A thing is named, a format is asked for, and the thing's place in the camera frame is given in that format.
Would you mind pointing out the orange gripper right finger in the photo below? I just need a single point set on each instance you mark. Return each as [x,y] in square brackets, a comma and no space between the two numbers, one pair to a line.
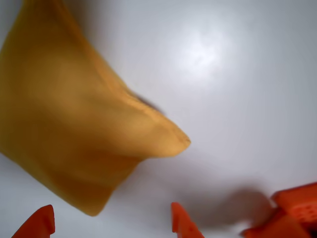
[183,223]

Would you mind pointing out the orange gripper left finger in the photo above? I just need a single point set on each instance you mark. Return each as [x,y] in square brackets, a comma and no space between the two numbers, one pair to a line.
[39,223]

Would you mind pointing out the large yellow bean bag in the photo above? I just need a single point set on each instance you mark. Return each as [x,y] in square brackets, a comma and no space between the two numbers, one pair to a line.
[69,124]

